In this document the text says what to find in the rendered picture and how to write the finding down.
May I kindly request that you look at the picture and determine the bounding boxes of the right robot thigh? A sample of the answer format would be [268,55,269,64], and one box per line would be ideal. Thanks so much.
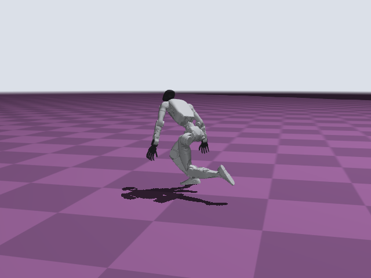
[170,129,205,159]

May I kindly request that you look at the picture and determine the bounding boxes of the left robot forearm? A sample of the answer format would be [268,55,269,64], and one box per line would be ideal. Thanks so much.
[152,120,162,145]

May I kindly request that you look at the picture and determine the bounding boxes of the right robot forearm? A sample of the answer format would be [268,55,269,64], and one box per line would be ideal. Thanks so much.
[199,123,207,142]

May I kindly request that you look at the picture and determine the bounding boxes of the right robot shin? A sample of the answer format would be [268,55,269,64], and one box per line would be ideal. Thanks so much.
[170,156,194,180]

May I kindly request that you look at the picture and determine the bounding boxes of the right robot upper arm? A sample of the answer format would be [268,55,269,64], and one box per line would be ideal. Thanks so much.
[188,104,203,127]

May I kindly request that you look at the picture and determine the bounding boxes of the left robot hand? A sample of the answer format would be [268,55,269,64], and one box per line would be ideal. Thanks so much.
[146,140,158,161]

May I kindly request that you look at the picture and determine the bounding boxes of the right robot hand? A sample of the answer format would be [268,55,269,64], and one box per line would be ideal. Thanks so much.
[199,139,209,153]

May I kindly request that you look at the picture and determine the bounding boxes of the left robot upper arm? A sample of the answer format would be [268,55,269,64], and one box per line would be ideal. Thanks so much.
[157,101,169,127]

